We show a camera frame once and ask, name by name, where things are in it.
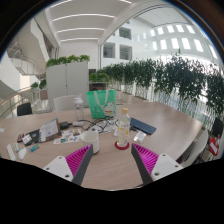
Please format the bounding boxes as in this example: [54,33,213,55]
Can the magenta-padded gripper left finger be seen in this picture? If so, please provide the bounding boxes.
[43,143,94,186]

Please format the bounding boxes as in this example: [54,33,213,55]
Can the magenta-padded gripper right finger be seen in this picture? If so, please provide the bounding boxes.
[130,143,184,186]

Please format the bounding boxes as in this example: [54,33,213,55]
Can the clear yellow-capped drink bottle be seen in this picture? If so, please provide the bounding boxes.
[116,107,132,148]

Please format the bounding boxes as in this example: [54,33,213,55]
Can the blue-green marker pen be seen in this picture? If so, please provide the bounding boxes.
[29,143,40,153]

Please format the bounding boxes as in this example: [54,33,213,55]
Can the colourful sticker sheet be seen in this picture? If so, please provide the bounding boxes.
[53,128,83,145]

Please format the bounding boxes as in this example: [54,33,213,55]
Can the white chair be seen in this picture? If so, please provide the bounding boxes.
[179,128,209,164]
[53,94,79,113]

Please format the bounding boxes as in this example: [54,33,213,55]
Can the brown tablet case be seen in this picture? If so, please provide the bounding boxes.
[38,117,62,143]

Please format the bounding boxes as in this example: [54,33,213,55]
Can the white small packet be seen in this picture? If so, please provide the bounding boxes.
[133,130,147,144]

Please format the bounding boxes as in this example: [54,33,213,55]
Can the black notebook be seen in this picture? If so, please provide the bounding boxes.
[23,129,42,147]

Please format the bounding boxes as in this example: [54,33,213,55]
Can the white computer mouse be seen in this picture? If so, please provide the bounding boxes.
[17,147,28,161]

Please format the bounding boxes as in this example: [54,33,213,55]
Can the white paper cup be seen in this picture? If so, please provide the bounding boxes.
[80,130,100,155]

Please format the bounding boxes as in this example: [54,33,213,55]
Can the black charger block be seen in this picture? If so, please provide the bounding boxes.
[58,121,70,130]

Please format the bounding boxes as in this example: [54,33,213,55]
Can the white printed card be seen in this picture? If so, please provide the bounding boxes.
[21,133,33,145]

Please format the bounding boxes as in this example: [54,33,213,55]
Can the flat round red coaster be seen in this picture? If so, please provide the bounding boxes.
[114,140,131,151]

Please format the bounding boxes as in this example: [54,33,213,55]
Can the red bag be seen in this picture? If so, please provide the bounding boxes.
[208,136,221,156]

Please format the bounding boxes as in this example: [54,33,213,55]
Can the clear plastic shaker bottle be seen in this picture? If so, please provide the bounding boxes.
[73,93,85,122]

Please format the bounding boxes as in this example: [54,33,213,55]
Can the black chair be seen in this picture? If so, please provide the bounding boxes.
[16,101,33,117]
[211,117,224,138]

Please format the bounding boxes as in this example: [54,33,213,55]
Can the green tote bag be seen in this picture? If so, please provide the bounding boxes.
[86,89,118,120]

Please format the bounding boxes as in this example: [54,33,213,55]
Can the potted green plants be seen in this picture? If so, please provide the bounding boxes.
[30,79,48,101]

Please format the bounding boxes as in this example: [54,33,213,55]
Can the white cabinet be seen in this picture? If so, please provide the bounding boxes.
[45,60,90,109]

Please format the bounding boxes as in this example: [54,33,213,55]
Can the green hedge plant row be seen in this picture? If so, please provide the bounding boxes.
[88,49,224,118]

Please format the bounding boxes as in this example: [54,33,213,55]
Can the green plants atop cabinet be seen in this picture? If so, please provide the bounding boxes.
[45,54,91,69]

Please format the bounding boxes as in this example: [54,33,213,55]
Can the ceiling light strips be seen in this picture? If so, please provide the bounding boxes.
[49,0,133,44]

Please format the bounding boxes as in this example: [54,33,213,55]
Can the black cable tangle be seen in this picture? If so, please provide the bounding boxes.
[78,118,118,134]

